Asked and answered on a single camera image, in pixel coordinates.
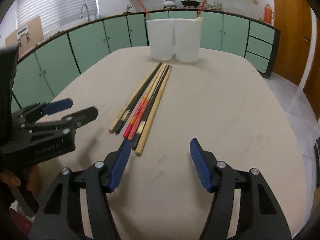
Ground pale wooden chopstick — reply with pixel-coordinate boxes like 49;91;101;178
108;63;161;133

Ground black chopstick gold band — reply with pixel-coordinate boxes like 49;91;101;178
114;62;163;134

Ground red orange patterned chopstick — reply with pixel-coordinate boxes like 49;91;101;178
123;63;165;139

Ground plain wooden chopstick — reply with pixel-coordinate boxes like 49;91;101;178
135;66;172;156

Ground green lower kitchen cabinets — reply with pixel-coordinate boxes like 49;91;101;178
11;10;280;111

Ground chrome kitchen faucet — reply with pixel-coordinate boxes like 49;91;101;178
79;3;91;22

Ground person's hand holding gripper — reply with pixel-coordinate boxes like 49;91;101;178
1;164;41;195

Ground brown cardboard box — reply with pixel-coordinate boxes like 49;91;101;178
5;16;44;58

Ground white window blind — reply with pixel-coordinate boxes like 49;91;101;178
16;0;98;34

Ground left white plastic cup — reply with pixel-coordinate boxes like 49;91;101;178
146;18;175;61

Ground white plastic cup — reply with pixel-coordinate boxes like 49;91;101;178
175;18;203;63
146;18;175;61

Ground red chopstick in left cup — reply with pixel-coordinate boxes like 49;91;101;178
136;0;151;20

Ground right white plastic cup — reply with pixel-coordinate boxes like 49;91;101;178
175;18;203;63

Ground white cooking pot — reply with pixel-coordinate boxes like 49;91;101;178
162;0;176;9

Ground black wok with lid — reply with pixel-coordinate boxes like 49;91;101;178
181;0;200;8

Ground wooden door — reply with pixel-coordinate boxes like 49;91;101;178
273;0;319;120

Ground orange thermos flask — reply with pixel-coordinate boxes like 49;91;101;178
264;4;274;24

